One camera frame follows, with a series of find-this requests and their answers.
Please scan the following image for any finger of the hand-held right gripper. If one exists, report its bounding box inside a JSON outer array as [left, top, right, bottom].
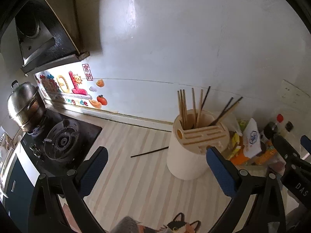
[[301, 135, 311, 156], [271, 134, 311, 207]]

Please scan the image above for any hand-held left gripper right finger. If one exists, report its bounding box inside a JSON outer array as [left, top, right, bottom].
[[206, 146, 287, 233]]

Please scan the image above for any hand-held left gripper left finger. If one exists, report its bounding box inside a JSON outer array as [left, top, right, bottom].
[[29, 146, 109, 233]]

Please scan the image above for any beige utensil holder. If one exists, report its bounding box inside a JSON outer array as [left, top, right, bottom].
[[166, 110, 230, 180]]

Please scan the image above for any bunch of wooden chopsticks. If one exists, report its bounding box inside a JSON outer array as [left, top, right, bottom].
[[177, 87, 204, 130]]

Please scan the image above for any orange packet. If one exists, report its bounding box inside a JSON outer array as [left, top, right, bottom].
[[230, 141, 277, 167]]

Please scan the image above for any yellow packet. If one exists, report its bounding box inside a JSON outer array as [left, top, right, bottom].
[[230, 131, 243, 159]]

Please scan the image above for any black gas stove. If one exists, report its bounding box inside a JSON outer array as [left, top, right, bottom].
[[21, 108, 103, 177]]

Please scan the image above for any white packet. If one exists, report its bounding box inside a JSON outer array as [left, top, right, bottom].
[[242, 118, 263, 158]]

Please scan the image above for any clear plastic bag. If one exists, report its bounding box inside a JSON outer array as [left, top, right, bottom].
[[224, 112, 245, 136]]

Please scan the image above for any cat pattern mat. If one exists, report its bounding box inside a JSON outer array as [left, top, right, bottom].
[[110, 212, 202, 233]]

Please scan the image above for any dark teal cabinet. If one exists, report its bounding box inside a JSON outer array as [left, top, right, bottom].
[[0, 150, 37, 224]]

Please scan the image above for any steel steamer pot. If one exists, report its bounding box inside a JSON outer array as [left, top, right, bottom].
[[7, 81, 47, 133]]

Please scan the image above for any black range hood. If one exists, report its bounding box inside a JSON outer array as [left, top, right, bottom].
[[0, 0, 90, 77]]

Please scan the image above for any white wall socket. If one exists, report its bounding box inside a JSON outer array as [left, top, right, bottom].
[[277, 79, 308, 107]]

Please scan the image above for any colourful wall sticker set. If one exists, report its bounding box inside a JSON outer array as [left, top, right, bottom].
[[35, 64, 108, 107]]

